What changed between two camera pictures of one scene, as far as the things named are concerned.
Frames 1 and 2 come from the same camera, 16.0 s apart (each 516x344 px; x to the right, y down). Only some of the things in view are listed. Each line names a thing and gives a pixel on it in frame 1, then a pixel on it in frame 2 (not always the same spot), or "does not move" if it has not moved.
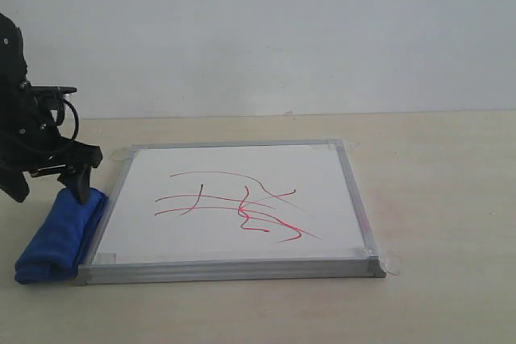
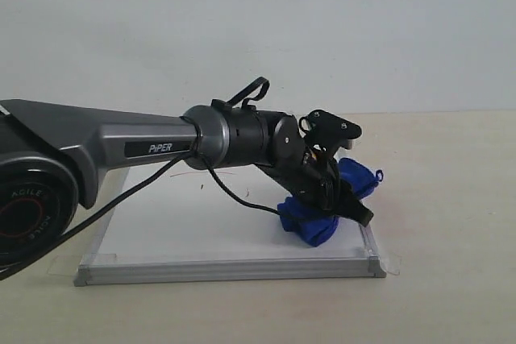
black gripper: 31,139 to 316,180
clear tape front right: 390,263 does not move
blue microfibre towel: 64,240 to 312,225
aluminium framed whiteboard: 231,210 does not move
